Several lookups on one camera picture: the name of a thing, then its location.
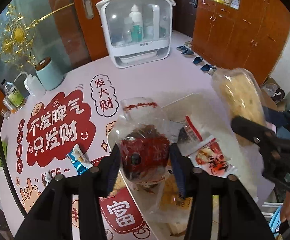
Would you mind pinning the person's right hand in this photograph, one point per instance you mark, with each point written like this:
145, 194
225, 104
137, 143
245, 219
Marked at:
289, 207

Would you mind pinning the dark wooden door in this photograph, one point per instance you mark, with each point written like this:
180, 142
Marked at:
185, 7

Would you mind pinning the clear beige puff packet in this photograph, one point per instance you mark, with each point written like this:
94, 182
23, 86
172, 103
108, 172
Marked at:
237, 95

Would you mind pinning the red fruit print packet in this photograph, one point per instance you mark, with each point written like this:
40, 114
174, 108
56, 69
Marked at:
210, 157

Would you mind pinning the white storage cabinet clear door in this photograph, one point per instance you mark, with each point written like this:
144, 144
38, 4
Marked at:
135, 55

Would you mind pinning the blue white small packet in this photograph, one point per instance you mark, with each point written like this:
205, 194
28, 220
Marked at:
78, 158

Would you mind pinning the red clear snack packet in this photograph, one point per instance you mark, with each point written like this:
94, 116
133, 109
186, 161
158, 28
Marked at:
147, 150

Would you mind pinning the blue plastic stool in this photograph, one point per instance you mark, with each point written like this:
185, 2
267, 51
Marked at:
275, 220

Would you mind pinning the small dark snack packet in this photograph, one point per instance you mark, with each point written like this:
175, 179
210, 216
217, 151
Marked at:
48, 179

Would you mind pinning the teal canister with brown lid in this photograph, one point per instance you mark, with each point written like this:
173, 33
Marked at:
51, 76

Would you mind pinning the glass bottle with green label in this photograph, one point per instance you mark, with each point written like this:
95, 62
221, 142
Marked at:
14, 97

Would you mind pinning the beige slipper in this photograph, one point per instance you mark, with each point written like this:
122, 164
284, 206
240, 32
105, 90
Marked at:
188, 43

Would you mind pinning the white squeeze bottle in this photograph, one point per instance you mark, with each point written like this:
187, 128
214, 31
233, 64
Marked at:
34, 86

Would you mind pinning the white plastic bin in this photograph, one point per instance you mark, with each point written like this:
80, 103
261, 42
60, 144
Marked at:
245, 165

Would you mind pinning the cardboard box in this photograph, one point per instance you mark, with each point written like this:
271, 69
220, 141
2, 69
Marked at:
269, 81

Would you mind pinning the glass door with gold ornament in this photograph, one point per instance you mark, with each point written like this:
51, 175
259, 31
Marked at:
47, 35

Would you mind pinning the blue slipper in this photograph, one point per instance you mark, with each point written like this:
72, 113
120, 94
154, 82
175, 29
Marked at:
188, 52
197, 60
205, 68
180, 48

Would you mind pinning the wooden wall cabinet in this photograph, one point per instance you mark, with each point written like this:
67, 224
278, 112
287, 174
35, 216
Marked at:
235, 30

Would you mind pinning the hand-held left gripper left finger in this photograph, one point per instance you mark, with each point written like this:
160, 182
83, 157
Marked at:
113, 166

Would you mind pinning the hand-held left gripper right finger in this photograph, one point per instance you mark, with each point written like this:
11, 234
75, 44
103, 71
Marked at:
177, 166

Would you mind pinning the white teal bottle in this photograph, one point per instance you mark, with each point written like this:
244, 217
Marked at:
137, 27

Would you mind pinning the large yellow snack bag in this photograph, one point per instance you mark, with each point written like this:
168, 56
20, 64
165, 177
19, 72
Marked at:
172, 205

